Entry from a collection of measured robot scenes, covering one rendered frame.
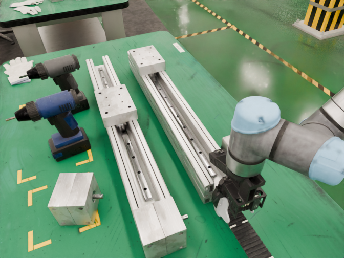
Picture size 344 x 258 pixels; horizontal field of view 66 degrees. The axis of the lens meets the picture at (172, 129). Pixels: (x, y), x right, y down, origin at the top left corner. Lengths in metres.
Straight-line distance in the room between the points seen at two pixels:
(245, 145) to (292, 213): 0.36
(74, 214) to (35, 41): 1.79
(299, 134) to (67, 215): 0.56
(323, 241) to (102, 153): 0.67
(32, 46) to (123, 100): 1.54
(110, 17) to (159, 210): 1.88
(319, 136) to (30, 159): 0.84
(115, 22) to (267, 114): 1.99
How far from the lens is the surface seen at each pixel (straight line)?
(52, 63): 1.01
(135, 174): 0.78
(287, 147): 0.46
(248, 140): 0.47
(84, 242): 0.76
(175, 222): 0.63
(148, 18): 4.07
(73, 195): 0.72
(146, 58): 1.13
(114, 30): 2.37
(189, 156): 0.76
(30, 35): 2.34
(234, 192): 0.61
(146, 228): 0.63
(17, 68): 1.50
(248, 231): 0.72
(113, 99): 0.92
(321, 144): 0.47
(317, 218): 0.82
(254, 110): 0.46
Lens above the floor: 1.44
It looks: 43 degrees down
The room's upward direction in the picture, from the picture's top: 3 degrees counter-clockwise
